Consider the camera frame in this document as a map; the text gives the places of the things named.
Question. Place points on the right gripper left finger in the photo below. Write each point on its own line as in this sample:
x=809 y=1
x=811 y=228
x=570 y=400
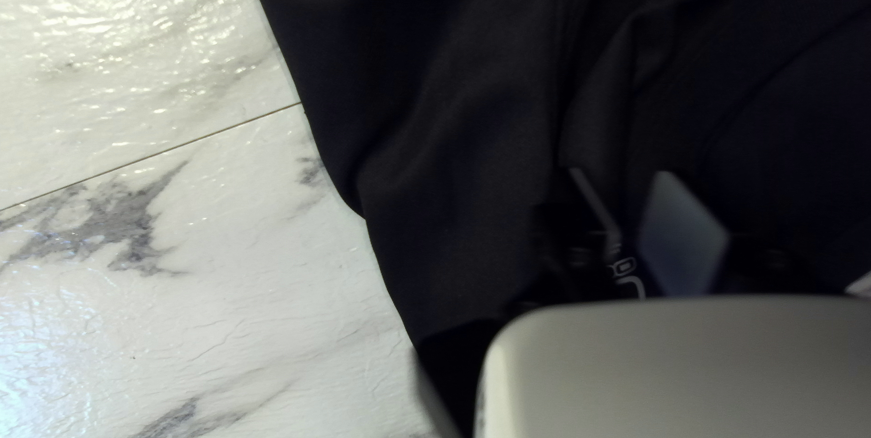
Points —
x=605 y=247

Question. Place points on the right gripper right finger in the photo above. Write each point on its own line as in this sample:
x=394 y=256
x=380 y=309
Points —
x=680 y=237

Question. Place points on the black t-shirt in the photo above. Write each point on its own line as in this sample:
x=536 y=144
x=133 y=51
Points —
x=442 y=118

